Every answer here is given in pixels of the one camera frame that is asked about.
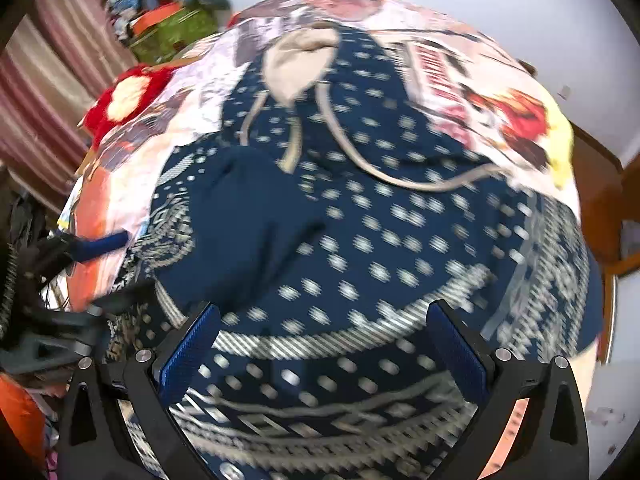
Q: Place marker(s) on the white wall socket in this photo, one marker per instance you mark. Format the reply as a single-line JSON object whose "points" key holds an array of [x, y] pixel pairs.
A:
{"points": [[564, 92]]}

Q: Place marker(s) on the orange box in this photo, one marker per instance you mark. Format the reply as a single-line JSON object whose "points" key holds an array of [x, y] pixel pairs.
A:
{"points": [[154, 17]]}

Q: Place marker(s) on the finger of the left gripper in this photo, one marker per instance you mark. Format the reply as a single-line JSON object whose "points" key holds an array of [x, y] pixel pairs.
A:
{"points": [[97, 244], [108, 306]]}

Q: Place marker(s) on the striped brown curtain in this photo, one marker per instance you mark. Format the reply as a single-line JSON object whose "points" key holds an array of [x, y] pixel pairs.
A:
{"points": [[61, 56]]}

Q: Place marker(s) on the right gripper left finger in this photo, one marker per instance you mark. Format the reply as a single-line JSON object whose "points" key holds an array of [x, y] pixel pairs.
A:
{"points": [[95, 440]]}

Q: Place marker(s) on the navy patterned hooded jacket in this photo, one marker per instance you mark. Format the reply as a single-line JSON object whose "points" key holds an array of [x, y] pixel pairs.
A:
{"points": [[360, 259]]}

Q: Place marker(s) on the green patterned storage box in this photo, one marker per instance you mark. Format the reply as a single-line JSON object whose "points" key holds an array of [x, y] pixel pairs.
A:
{"points": [[162, 42]]}

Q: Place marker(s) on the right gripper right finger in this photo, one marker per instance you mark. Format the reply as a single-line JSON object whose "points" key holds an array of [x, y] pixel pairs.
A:
{"points": [[529, 422]]}

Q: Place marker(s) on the newspaper print bed quilt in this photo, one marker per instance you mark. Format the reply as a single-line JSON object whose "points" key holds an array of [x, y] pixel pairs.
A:
{"points": [[450, 85]]}

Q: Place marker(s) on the yellow bed sheet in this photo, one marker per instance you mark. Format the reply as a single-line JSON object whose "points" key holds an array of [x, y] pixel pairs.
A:
{"points": [[558, 142]]}

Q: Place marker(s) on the brown wooden door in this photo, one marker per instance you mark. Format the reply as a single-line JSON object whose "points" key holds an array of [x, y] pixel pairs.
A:
{"points": [[605, 194]]}

